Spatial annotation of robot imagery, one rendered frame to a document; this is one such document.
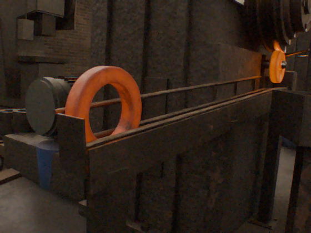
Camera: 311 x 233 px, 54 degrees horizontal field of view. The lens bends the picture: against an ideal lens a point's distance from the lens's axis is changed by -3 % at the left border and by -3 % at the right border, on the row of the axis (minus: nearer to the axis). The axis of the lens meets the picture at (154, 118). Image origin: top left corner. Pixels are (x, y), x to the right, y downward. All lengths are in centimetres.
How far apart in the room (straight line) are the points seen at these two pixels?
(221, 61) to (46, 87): 119
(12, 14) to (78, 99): 515
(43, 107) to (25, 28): 319
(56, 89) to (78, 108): 142
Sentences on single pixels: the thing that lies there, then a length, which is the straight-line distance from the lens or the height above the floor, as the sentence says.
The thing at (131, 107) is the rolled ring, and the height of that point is 68.
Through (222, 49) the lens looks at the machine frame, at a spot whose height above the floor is 85.
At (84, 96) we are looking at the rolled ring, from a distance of 57.
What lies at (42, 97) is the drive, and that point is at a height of 56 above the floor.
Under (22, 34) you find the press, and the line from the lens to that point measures 513.
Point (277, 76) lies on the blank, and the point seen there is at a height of 76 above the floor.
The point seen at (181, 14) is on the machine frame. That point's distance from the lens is 123.
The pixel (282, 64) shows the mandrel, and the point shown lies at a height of 82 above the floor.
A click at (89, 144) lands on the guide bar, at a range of 56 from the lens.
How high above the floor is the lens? 76
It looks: 9 degrees down
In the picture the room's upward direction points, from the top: 3 degrees clockwise
